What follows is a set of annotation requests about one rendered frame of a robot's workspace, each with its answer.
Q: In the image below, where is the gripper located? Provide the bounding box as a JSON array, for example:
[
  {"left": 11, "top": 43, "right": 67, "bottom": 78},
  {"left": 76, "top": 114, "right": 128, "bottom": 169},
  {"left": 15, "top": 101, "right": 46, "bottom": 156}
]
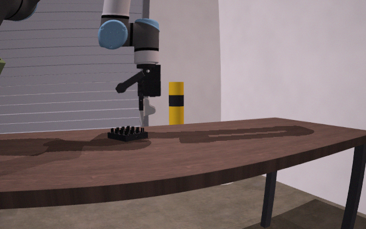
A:
[{"left": 136, "top": 64, "right": 161, "bottom": 127}]

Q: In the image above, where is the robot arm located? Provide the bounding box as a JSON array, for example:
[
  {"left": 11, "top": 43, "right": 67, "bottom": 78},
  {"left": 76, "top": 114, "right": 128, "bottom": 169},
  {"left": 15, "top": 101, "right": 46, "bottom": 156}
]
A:
[{"left": 0, "top": 0, "right": 159, "bottom": 93}]

